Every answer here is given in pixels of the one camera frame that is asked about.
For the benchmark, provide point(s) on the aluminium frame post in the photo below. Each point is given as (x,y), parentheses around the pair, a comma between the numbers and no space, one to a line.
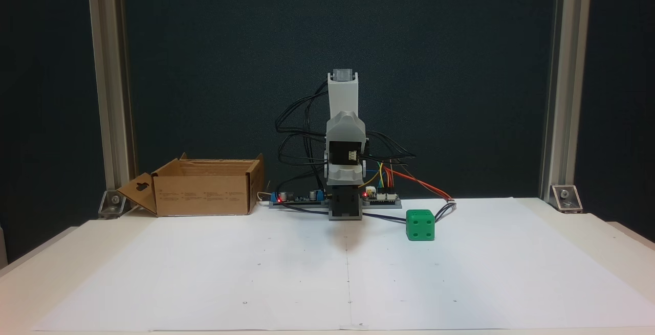
(565,69)
(110,69)

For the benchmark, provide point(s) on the blue power circuit board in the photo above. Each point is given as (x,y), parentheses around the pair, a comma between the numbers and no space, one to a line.
(299,200)

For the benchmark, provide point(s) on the brown cardboard box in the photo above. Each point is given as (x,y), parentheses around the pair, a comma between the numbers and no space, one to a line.
(204,192)

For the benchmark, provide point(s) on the green die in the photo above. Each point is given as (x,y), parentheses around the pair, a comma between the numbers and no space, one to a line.
(420,225)

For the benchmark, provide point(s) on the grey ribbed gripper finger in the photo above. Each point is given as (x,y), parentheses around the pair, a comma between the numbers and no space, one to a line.
(344,175)

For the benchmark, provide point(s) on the metal corner bracket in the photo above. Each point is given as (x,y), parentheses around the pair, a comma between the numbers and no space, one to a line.
(567,198)
(112,203)

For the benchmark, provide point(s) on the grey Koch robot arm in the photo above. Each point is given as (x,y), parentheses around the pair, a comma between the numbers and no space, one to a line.
(342,94)

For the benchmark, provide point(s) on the circuit board with white connectors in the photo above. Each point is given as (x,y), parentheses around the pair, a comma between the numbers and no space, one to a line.
(381,200)

